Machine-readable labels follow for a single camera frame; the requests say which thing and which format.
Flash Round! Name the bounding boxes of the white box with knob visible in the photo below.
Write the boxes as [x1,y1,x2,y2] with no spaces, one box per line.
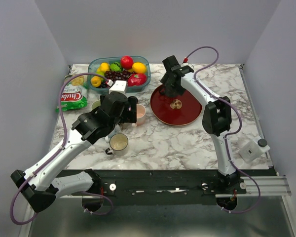
[239,137,270,163]

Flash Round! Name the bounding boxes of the yellow orange fruit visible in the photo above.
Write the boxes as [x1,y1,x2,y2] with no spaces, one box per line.
[98,62,111,73]

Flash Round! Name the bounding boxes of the sage green mug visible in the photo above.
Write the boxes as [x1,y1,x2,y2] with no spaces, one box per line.
[91,100,101,110]

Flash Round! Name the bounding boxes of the green chips bag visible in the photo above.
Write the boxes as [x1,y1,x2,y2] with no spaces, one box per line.
[61,75,88,111]

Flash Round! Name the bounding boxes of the dark grey mug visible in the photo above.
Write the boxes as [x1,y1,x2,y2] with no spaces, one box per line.
[158,84,185,97]

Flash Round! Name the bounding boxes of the dark purple grapes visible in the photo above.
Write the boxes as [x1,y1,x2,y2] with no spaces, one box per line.
[98,70,133,88]

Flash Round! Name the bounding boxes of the yellow lemon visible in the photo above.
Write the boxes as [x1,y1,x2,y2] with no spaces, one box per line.
[132,62,147,74]

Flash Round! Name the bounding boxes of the red apple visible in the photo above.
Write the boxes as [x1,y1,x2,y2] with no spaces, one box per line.
[128,74,147,86]

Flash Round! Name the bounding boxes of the pink mug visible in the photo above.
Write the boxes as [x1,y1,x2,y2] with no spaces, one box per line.
[133,104,146,126]

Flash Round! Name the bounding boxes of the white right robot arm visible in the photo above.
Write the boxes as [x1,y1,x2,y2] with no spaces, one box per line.
[160,55,240,194]

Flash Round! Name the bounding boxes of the small orange fruit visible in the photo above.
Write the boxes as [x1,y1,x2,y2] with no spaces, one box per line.
[90,76,102,87]

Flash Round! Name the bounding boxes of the white blue mug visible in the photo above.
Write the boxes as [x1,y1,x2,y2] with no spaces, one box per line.
[105,127,121,143]

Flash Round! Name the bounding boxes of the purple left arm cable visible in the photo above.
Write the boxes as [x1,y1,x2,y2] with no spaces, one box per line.
[9,73,114,225]

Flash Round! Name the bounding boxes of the beige mug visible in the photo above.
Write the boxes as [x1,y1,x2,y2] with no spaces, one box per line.
[105,133,129,156]

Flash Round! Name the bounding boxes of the red round tray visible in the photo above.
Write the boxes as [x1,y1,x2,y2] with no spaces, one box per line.
[150,85,202,126]

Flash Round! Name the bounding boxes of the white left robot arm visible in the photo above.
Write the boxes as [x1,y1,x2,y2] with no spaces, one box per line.
[11,92,138,213]

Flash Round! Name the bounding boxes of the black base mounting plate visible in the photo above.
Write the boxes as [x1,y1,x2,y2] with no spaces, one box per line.
[56,169,247,206]

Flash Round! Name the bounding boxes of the green striped watermelon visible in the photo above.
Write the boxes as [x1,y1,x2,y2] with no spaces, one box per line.
[110,62,123,72]

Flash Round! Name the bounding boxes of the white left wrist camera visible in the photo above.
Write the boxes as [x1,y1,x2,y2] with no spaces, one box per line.
[107,80,128,95]

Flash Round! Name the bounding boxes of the green lime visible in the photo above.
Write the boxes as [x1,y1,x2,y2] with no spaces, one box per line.
[96,71,105,76]

